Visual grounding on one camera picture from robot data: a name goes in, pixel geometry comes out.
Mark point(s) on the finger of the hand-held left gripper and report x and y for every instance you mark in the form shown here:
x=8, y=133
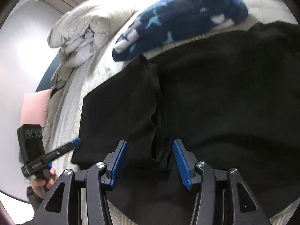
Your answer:
x=68, y=146

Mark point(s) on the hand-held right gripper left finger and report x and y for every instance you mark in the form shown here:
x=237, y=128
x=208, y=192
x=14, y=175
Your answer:
x=118, y=161

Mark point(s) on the navy printed fleece blanket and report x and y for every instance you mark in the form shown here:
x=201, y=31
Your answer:
x=187, y=11

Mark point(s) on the person's left forearm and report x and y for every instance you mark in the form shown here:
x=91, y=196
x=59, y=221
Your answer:
x=32, y=202

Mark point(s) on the bed with grey patterned sheet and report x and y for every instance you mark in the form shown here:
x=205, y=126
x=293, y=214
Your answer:
x=70, y=98

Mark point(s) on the blue upholstered headboard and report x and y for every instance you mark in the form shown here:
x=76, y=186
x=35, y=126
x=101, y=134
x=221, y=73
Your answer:
x=45, y=75

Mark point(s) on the black pants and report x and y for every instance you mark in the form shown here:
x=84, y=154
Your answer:
x=211, y=98

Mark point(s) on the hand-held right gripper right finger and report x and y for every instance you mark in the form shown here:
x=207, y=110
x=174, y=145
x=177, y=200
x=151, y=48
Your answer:
x=181, y=164

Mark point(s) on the pink pillow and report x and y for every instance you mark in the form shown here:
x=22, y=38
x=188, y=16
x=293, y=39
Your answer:
x=35, y=107

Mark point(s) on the person's left hand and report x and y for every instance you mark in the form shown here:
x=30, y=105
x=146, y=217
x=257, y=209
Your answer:
x=39, y=187

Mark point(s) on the grey rolled duvet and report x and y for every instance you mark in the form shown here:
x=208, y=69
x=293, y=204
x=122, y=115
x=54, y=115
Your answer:
x=89, y=28

